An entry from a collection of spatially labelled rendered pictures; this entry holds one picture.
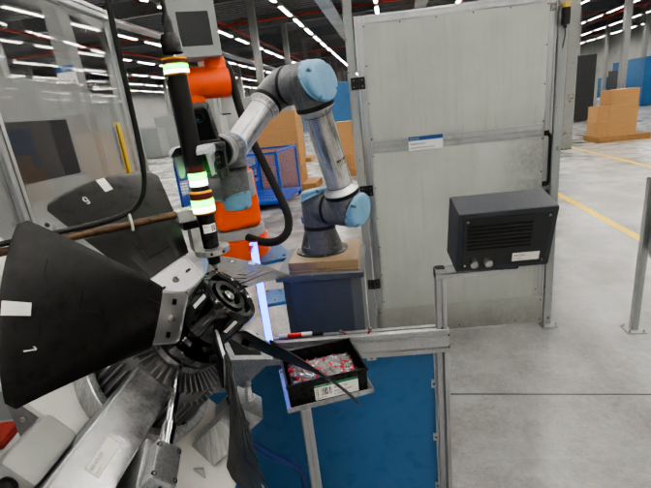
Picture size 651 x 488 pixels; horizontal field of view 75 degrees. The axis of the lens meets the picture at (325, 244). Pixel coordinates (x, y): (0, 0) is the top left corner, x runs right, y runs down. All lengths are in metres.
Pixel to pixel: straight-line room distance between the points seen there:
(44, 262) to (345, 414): 1.10
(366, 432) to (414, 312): 1.51
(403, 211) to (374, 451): 1.54
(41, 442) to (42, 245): 0.26
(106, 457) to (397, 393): 0.98
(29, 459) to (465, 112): 2.48
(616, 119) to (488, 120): 10.40
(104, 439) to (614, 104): 12.79
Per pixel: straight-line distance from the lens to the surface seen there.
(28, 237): 0.65
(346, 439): 1.58
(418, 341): 1.35
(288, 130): 8.76
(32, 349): 0.63
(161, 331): 0.77
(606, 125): 12.98
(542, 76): 2.84
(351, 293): 1.47
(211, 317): 0.77
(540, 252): 1.31
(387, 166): 2.63
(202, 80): 4.74
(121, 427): 0.74
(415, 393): 1.48
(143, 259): 0.87
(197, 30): 4.71
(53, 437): 0.73
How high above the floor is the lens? 1.53
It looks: 18 degrees down
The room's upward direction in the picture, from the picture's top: 7 degrees counter-clockwise
